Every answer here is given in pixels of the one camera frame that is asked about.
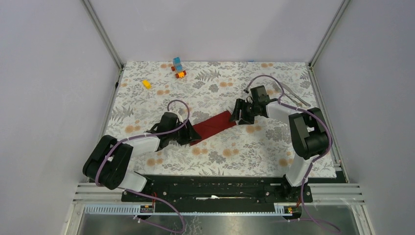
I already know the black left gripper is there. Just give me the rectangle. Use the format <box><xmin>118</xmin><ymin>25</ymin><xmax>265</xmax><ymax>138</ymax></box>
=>
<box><xmin>168</xmin><ymin>118</ymin><xmax>201</xmax><ymax>145</ymax></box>

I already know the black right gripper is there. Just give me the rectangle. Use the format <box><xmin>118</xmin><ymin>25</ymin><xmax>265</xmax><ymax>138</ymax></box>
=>
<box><xmin>229</xmin><ymin>98</ymin><xmax>258</xmax><ymax>125</ymax></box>

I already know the red cloth napkin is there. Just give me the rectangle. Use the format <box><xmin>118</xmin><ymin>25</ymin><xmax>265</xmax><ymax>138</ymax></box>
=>
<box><xmin>190</xmin><ymin>111</ymin><xmax>236</xmax><ymax>146</ymax></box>

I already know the silver fork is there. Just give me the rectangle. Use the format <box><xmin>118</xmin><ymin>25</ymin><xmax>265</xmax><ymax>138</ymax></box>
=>
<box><xmin>272</xmin><ymin>82</ymin><xmax>283</xmax><ymax>95</ymax></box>

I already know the silver table knife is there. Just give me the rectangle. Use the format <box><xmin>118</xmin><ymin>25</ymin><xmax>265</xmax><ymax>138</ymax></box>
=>
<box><xmin>281</xmin><ymin>83</ymin><xmax>311</xmax><ymax>107</ymax></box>

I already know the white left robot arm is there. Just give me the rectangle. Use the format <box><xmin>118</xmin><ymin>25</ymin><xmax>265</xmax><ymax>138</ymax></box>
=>
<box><xmin>82</xmin><ymin>112</ymin><xmax>202</xmax><ymax>201</ymax></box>

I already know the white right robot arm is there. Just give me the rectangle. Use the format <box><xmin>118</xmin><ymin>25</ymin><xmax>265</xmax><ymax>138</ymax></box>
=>
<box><xmin>230</xmin><ymin>86</ymin><xmax>332</xmax><ymax>202</ymax></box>

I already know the floral patterned tablecloth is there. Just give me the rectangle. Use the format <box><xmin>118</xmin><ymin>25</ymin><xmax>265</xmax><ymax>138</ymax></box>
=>
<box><xmin>105</xmin><ymin>62</ymin><xmax>317</xmax><ymax>177</ymax></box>

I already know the yellow toy block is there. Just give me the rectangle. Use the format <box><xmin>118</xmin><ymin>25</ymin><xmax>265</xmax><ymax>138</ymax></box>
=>
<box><xmin>142</xmin><ymin>80</ymin><xmax>152</xmax><ymax>89</ymax></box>

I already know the blue orange toy car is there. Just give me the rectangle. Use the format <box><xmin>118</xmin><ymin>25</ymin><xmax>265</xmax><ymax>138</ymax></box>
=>
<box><xmin>171</xmin><ymin>57</ymin><xmax>186</xmax><ymax>78</ymax></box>

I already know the slotted cable duct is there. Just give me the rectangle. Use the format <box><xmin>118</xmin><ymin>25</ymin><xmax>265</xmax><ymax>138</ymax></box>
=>
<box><xmin>84</xmin><ymin>204</ymin><xmax>293</xmax><ymax>217</ymax></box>

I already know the left aluminium frame post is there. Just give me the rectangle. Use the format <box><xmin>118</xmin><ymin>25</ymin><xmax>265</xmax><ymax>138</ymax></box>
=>
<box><xmin>80</xmin><ymin>0</ymin><xmax>124</xmax><ymax>70</ymax></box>

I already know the aluminium frame post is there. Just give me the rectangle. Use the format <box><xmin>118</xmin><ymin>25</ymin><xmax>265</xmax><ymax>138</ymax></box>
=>
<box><xmin>80</xmin><ymin>0</ymin><xmax>124</xmax><ymax>70</ymax></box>
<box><xmin>308</xmin><ymin>0</ymin><xmax>352</xmax><ymax>68</ymax></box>

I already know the right aluminium frame post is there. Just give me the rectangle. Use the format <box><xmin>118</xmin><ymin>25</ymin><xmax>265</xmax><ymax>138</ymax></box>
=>
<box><xmin>308</xmin><ymin>0</ymin><xmax>352</xmax><ymax>68</ymax></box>

